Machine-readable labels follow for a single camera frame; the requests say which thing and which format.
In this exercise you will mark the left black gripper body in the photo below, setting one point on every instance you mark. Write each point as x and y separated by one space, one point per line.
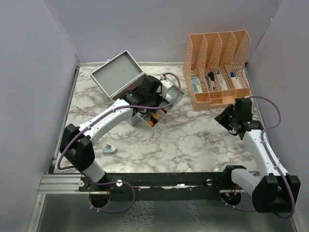
156 100

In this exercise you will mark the brown medicine bottle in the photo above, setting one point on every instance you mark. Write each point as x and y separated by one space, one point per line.
156 117

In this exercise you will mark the black white thermometer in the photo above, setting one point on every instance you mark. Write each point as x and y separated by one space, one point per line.
210 80

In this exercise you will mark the silver metal case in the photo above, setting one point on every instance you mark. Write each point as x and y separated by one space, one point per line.
118 75

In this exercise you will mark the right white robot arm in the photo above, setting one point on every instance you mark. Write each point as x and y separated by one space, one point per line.
275 190

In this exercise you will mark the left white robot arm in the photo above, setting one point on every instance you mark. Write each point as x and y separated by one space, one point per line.
77 141

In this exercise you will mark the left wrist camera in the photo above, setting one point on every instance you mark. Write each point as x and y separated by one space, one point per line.
166 86

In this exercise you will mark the peach file organizer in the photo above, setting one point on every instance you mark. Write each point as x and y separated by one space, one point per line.
217 52

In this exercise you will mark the white medicine box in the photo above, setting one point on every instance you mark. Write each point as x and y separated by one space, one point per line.
222 82

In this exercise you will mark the teal medicine box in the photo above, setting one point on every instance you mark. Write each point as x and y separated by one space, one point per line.
196 84

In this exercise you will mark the white blue bandage roll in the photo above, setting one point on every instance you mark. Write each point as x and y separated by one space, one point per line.
169 98

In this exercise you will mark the red blue medicine box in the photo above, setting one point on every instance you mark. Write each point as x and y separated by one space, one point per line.
235 80

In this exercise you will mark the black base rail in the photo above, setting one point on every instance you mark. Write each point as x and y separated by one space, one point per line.
133 187

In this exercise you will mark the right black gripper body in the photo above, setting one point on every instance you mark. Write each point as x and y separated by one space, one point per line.
228 117

